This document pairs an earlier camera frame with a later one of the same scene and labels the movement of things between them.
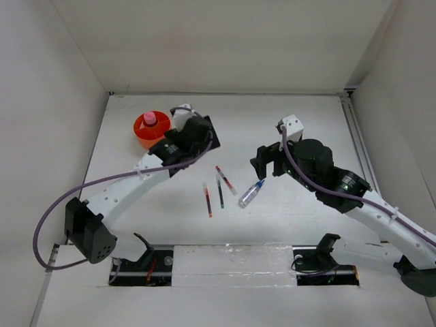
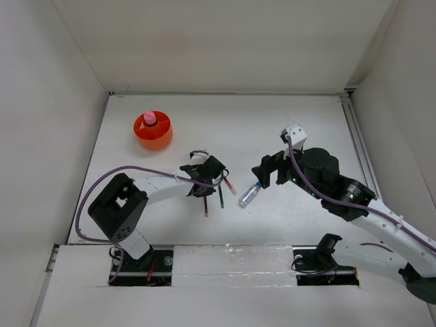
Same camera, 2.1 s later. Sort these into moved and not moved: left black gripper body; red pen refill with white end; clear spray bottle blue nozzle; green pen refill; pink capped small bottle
Moved: left black gripper body
Not moved: green pen refill; pink capped small bottle; clear spray bottle blue nozzle; red pen refill with white end
